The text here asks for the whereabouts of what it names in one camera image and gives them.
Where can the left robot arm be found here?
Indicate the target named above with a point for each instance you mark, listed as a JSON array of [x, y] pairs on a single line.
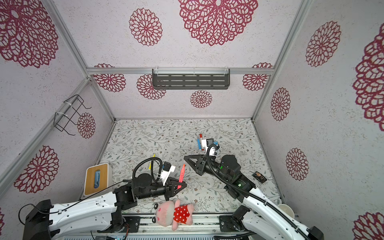
[[102, 214]]

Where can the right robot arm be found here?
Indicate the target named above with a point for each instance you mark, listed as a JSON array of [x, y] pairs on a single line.
[[257, 214]]

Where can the pink plush pig toy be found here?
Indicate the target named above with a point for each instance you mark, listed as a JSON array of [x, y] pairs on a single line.
[[173, 214]]

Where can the white cup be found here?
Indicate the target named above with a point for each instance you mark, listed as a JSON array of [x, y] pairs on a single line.
[[287, 209]]

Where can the white red-tip marker pen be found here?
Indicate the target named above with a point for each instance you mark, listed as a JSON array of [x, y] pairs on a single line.
[[202, 145]]

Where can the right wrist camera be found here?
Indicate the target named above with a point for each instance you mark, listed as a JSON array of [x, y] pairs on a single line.
[[211, 147]]

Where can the dark grey wall shelf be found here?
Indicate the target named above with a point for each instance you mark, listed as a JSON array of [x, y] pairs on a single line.
[[194, 80]]

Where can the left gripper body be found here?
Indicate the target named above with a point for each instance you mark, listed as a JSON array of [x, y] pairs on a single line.
[[167, 187]]

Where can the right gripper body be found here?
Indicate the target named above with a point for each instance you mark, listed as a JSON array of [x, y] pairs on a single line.
[[202, 165]]

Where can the small dark brown object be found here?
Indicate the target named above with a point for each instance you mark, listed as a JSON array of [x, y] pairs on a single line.
[[259, 177]]

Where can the pink highlighter pen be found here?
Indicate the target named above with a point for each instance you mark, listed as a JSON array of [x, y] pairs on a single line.
[[182, 173]]

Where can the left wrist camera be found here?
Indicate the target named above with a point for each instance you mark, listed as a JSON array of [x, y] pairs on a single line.
[[167, 169]]

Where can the white wooden-top box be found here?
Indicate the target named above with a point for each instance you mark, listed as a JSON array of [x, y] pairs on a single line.
[[98, 178]]

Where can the blue highlighter pen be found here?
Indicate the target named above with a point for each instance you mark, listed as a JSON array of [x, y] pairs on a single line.
[[199, 144]]

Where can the black wire wall rack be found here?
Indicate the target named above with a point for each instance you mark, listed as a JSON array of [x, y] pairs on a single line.
[[65, 117]]

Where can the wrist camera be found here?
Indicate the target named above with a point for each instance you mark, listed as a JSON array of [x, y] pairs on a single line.
[[211, 147], [167, 169]]

